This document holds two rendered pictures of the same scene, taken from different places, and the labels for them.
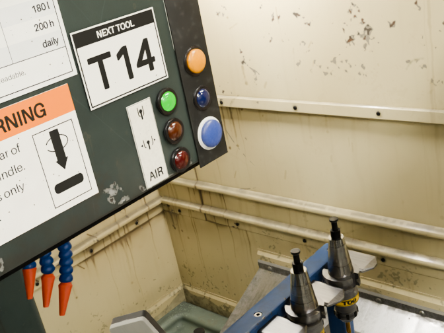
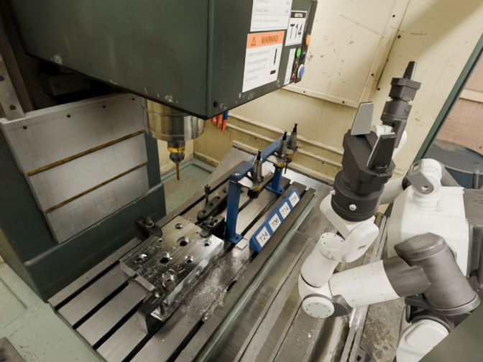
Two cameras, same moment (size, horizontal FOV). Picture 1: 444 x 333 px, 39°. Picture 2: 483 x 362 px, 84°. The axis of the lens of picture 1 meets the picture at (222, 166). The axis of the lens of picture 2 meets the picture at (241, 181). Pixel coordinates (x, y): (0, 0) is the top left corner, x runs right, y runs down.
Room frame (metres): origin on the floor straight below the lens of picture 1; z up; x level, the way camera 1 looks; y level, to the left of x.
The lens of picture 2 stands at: (-0.10, 0.37, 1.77)
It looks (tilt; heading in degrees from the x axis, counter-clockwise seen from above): 35 degrees down; 343
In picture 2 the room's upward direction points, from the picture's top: 7 degrees clockwise
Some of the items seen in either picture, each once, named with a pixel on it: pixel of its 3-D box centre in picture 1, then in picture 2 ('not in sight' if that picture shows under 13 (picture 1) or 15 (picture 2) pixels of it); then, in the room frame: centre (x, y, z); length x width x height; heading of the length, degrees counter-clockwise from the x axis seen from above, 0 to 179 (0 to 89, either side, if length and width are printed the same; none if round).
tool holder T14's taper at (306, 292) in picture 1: (301, 287); (282, 146); (0.85, -0.08, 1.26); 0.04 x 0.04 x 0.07
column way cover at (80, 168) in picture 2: not in sight; (97, 165); (0.91, 0.67, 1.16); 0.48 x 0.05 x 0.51; 134
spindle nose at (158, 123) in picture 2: not in sight; (175, 108); (0.59, 0.36, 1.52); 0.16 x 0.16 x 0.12
